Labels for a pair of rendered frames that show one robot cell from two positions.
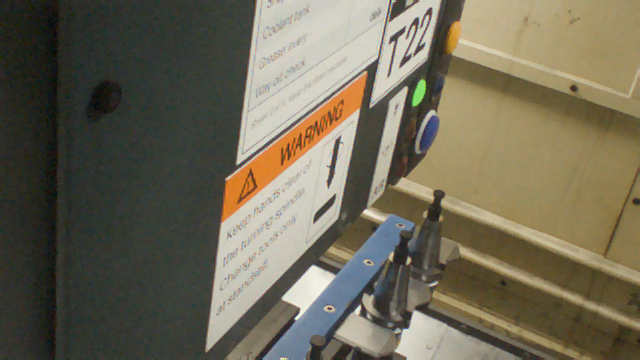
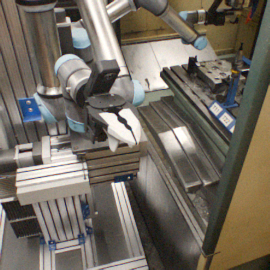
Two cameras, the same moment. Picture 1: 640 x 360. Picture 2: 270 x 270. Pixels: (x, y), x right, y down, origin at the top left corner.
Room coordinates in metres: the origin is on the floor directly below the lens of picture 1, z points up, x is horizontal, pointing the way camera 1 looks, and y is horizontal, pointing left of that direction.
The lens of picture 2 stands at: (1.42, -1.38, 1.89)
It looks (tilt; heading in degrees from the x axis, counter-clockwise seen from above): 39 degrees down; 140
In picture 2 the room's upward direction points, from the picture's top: straight up
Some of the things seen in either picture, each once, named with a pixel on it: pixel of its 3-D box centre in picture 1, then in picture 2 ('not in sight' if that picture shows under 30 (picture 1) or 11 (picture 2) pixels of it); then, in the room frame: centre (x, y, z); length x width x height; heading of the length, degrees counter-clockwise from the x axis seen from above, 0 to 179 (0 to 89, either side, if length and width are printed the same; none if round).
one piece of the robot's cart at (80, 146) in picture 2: not in sight; (93, 135); (0.59, -0.91, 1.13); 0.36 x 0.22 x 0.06; 64
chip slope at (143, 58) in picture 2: not in sight; (178, 64); (-0.18, 0.47, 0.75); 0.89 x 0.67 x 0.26; 68
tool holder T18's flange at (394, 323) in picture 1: (386, 311); not in sight; (0.87, -0.11, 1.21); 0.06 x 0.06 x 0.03
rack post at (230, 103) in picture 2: not in sight; (234, 84); (0.64, 0.04, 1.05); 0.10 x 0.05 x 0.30; 68
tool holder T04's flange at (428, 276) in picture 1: (419, 266); not in sight; (0.97, -0.15, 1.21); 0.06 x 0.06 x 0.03
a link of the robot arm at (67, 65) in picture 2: not in sight; (75, 76); (0.83, -1.08, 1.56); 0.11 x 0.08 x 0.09; 168
